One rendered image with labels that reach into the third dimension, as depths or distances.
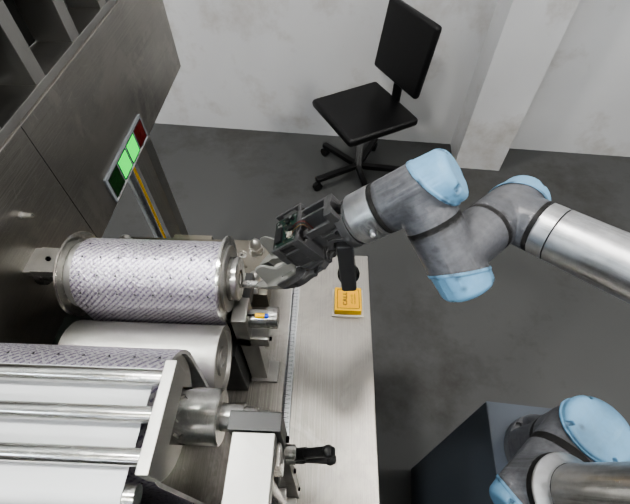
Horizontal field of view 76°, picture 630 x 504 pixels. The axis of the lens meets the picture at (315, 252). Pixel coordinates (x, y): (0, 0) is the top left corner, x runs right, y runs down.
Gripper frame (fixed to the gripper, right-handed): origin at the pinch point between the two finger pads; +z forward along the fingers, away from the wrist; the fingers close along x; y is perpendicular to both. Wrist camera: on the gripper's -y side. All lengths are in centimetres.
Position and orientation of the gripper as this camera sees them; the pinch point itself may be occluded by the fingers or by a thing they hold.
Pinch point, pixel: (267, 274)
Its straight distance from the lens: 70.1
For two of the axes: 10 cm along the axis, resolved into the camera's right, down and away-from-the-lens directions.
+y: -6.4, -4.8, -5.9
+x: -0.4, 8.0, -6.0
